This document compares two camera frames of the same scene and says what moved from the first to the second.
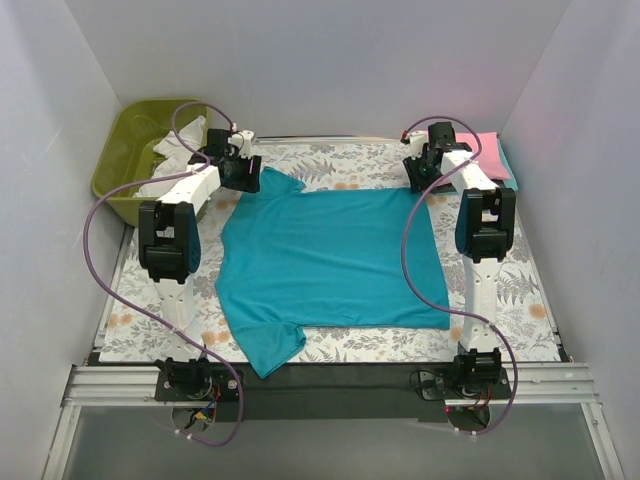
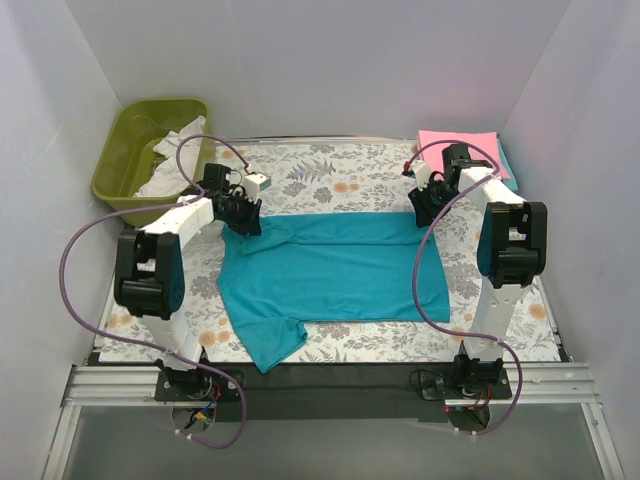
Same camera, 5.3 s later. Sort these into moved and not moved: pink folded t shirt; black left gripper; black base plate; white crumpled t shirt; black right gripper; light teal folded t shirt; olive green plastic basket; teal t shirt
Moved: teal t shirt; black left gripper; black right gripper
Not moved: light teal folded t shirt; white crumpled t shirt; pink folded t shirt; olive green plastic basket; black base plate
